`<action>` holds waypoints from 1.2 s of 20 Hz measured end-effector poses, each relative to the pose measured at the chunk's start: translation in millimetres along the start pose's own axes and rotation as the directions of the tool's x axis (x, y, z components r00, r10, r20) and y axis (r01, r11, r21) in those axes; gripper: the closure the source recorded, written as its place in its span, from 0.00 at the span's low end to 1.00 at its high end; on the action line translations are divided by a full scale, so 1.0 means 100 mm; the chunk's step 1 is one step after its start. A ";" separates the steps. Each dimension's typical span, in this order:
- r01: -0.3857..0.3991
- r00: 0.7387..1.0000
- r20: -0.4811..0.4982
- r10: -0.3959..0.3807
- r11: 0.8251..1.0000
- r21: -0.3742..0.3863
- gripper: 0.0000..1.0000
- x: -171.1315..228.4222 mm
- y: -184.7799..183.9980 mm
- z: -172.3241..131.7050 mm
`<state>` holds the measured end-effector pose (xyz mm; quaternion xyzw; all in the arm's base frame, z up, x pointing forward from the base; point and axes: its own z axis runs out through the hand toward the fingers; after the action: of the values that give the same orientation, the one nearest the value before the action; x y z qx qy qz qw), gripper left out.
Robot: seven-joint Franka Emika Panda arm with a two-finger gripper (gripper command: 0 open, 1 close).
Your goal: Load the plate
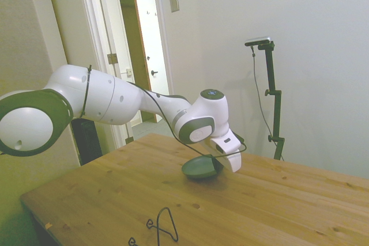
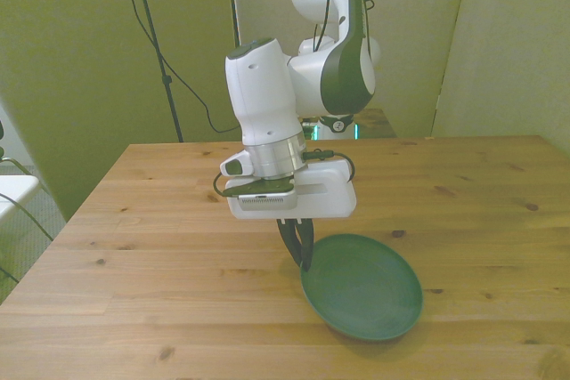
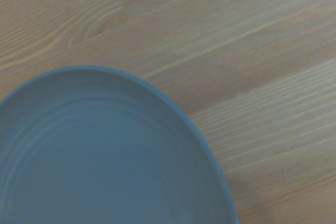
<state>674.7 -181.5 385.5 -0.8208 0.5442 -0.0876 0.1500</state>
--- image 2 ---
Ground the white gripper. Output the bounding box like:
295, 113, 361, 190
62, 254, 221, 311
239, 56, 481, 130
224, 159, 358, 272

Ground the dark green plate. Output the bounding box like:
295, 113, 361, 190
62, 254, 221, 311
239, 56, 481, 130
299, 232, 425, 344

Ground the black tripod stand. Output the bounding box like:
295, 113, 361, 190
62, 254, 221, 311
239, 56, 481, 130
126, 0, 186, 144

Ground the white furniture piece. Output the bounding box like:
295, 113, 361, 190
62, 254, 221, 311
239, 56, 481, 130
0, 172, 41, 226

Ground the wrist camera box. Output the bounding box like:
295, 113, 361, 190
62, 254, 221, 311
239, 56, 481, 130
221, 177, 299, 213

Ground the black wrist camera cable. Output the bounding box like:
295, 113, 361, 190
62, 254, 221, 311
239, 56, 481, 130
300, 147, 358, 184

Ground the black cable along tripod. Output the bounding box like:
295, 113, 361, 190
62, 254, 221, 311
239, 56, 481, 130
112, 0, 242, 134

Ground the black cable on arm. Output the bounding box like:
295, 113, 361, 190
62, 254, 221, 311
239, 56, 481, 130
312, 0, 376, 54

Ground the black cable near floor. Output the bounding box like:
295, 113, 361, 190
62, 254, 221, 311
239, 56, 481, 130
0, 191, 55, 286

